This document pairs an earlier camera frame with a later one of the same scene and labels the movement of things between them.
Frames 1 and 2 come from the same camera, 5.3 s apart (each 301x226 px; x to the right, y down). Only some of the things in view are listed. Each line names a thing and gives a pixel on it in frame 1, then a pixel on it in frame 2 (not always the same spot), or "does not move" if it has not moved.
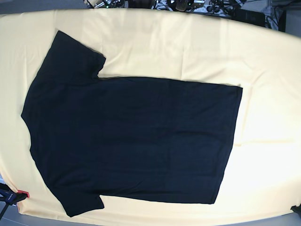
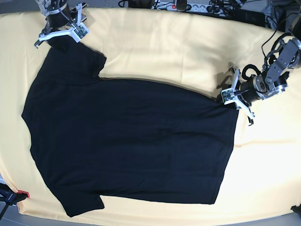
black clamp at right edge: x=297 y=209 does not move
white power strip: x=199 y=1 → x=172 y=6
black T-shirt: x=125 y=138 does not move
